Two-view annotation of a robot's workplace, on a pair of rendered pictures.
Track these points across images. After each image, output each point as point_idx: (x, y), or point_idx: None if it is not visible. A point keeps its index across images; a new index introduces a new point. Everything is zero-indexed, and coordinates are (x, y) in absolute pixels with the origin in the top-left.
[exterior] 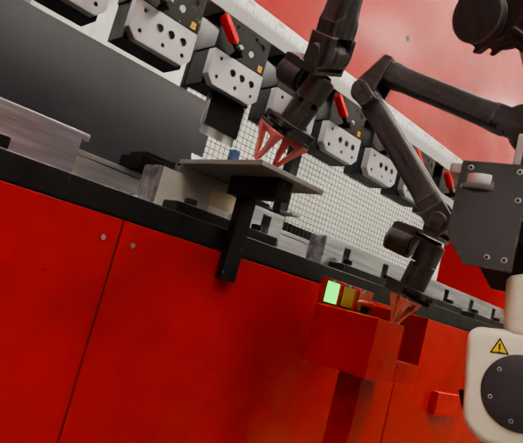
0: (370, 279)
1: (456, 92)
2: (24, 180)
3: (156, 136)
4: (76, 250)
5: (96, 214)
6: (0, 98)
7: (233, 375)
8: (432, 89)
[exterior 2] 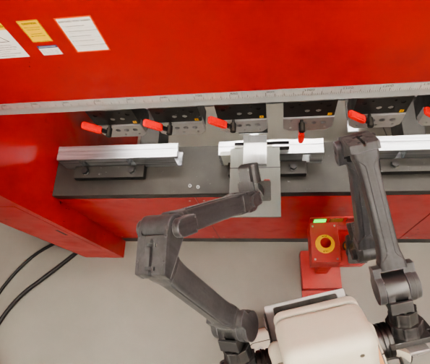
0: (418, 172)
1: (372, 224)
2: (150, 197)
3: None
4: (182, 203)
5: (182, 198)
6: (134, 157)
7: (282, 214)
8: (366, 201)
